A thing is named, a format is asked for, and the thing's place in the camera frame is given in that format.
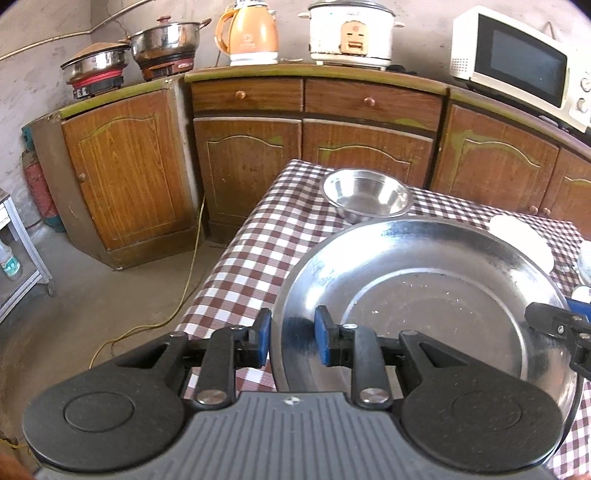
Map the large steel basin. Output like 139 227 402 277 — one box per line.
270 217 582 425

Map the white metal rack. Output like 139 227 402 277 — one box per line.
0 190 55 321

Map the white rice cooker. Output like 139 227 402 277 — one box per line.
297 1 405 71

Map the yellow cable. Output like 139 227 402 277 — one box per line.
88 195 206 370

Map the wooden drawer cabinet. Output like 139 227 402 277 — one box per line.
185 65 449 242

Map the steel pot with lid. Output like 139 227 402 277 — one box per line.
125 16 212 67

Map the white microwave oven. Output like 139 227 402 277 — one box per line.
450 6 590 133

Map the plastic bottle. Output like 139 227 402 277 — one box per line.
0 242 22 281

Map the red induction cooker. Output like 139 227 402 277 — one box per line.
138 53 194 81

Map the small steel bowl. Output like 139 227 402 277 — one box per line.
320 168 414 224

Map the wooden corner cabinet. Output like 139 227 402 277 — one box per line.
28 75 200 270

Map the white bowl green mark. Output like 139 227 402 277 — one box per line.
488 215 555 274

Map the brown checkered tablecloth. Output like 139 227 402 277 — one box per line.
176 159 590 479

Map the wooden right cabinet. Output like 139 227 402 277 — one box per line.
430 87 590 238

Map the red gas cylinder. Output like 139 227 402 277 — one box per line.
21 150 65 233

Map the black red stove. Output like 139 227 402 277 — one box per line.
72 70 123 100

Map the white bowl blue pattern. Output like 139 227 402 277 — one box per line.
576 240 591 287

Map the orange electric kettle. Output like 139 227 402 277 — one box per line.
214 1 279 66

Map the steel pan wooden lid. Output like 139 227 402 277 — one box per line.
60 42 130 85

